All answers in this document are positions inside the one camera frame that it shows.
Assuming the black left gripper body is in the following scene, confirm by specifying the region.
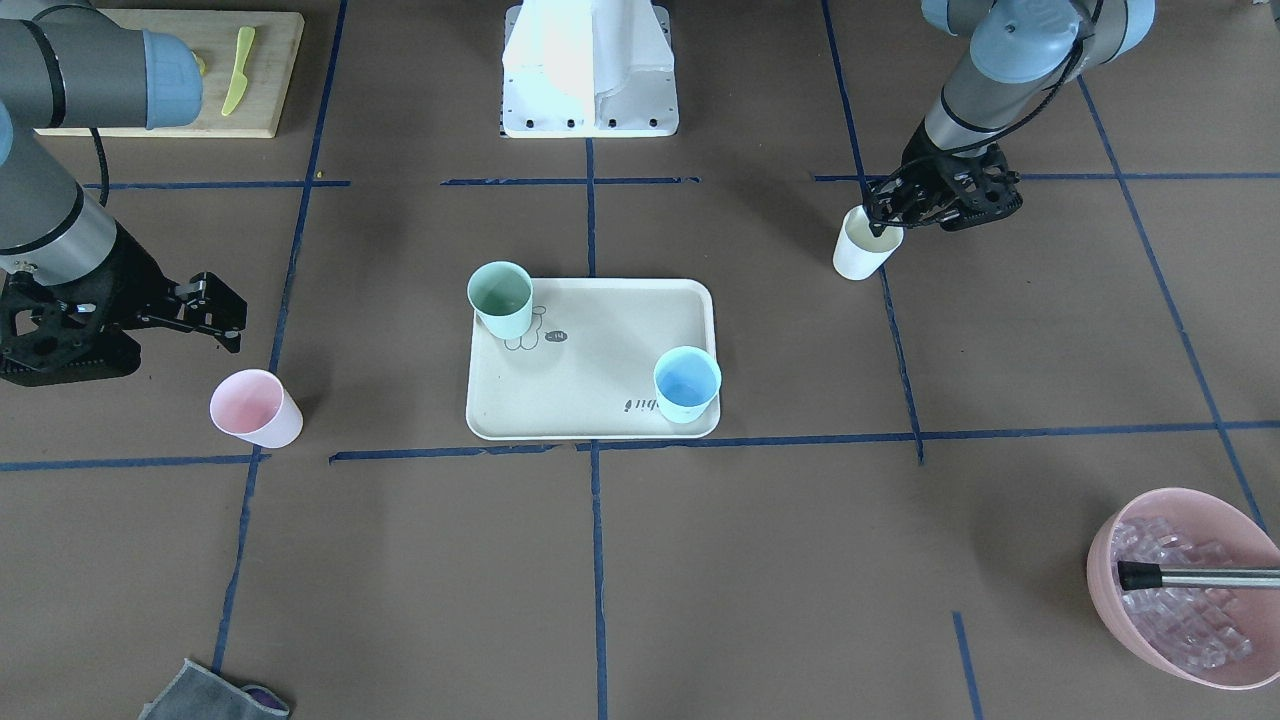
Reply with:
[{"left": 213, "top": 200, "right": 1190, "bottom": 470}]
[{"left": 864, "top": 143, "right": 1023, "bottom": 232}]

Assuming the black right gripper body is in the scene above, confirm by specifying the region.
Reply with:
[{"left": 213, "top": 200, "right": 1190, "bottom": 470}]
[{"left": 1, "top": 250, "right": 247, "bottom": 387}]

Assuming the cream cup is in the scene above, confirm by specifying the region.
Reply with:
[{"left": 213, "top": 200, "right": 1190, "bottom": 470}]
[{"left": 832, "top": 206, "right": 905, "bottom": 281}]

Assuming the pink cup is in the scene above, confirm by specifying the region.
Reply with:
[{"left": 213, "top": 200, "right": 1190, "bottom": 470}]
[{"left": 209, "top": 369, "right": 305, "bottom": 448}]

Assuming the light blue cup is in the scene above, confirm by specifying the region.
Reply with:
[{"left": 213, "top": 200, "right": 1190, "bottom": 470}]
[{"left": 652, "top": 346, "right": 722, "bottom": 424}]

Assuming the mint green cup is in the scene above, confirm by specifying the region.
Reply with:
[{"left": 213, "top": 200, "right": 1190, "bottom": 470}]
[{"left": 466, "top": 261, "right": 532, "bottom": 340}]

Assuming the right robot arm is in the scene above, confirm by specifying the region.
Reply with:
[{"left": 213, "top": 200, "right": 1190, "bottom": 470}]
[{"left": 1, "top": 1, "right": 247, "bottom": 387}]

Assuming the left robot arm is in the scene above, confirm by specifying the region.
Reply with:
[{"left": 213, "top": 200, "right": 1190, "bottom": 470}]
[{"left": 863, "top": 1, "right": 1156, "bottom": 236}]

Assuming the cream rabbit tray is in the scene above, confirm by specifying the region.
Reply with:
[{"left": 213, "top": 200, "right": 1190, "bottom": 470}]
[{"left": 465, "top": 278, "right": 721, "bottom": 441}]

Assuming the yellow green plastic knife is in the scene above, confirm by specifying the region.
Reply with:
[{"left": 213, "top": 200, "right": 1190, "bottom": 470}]
[{"left": 221, "top": 26, "right": 256, "bottom": 117}]

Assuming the wooden cutting board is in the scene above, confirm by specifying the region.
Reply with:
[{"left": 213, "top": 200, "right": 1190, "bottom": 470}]
[{"left": 3, "top": 1, "right": 305, "bottom": 138}]

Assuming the grey folded cloth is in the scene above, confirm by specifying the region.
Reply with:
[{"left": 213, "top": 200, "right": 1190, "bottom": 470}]
[{"left": 138, "top": 659, "right": 292, "bottom": 719}]

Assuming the pink bowl with ice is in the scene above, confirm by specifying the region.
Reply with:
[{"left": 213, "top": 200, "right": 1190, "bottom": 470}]
[{"left": 1085, "top": 488, "right": 1279, "bottom": 691}]

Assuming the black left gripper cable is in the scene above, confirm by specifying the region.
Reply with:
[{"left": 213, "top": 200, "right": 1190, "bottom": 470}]
[{"left": 868, "top": 0, "right": 1106, "bottom": 225}]

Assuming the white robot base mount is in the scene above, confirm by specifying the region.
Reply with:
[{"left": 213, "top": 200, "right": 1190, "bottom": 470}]
[{"left": 500, "top": 1, "right": 680, "bottom": 138}]

